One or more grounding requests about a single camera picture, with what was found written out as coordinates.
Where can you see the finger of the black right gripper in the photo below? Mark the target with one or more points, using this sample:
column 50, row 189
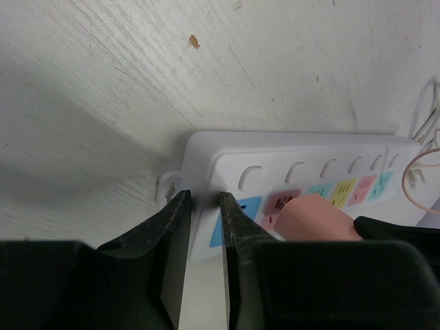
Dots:
column 426, row 240

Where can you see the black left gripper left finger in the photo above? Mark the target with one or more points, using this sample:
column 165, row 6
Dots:
column 134, row 281

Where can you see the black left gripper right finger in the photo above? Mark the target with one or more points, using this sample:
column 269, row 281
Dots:
column 271, row 284

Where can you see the pink charger plug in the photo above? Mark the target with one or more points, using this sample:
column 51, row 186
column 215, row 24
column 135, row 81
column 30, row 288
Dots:
column 313, row 218

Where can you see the white multicolour power strip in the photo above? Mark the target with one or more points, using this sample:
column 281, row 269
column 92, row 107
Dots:
column 352, row 171

